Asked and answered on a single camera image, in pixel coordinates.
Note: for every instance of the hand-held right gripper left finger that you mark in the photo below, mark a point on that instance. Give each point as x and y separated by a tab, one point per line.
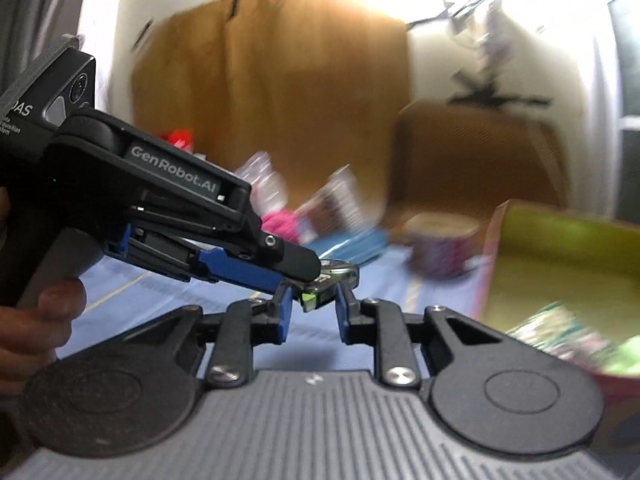
282	315

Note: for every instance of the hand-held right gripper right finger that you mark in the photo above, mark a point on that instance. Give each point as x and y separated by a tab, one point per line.
344	320

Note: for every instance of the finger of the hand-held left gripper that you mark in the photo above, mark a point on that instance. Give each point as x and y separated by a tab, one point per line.
235	270
295	262

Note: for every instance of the pink fluffy cloth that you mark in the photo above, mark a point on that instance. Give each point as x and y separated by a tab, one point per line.
280	222

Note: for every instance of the light blue case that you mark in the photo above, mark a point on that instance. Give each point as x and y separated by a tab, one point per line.
350	250

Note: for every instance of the pink tin box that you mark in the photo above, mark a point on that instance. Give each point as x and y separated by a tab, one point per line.
550	260

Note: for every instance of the person's left hand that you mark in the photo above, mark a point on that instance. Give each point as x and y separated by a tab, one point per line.
55	305

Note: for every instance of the blue bed sheet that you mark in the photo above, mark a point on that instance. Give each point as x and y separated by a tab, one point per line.
150	295

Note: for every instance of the clear plastic wrapped cup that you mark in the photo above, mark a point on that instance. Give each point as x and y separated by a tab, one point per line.
260	175

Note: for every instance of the red box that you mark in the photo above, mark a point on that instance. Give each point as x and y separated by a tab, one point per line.
177	139

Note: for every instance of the printed paper cup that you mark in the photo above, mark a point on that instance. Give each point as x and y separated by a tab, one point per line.
440	250

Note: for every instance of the grey cloth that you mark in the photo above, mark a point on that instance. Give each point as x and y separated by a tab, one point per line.
50	0

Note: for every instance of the brown padded board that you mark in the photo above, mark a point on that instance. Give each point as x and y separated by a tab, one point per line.
475	155

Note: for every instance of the floral printed packet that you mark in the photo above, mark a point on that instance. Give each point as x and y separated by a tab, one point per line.
560	330

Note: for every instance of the black tape cross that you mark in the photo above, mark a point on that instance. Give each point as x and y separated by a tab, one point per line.
480	94

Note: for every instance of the light green cloth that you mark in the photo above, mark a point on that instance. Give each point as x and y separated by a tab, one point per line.
625	357

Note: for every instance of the white power strip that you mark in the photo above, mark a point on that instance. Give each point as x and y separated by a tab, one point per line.
494	45

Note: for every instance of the patterned glass sliding door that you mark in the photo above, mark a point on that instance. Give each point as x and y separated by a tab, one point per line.
627	60

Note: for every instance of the wood pattern wall panel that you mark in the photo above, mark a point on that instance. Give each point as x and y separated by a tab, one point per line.
300	85

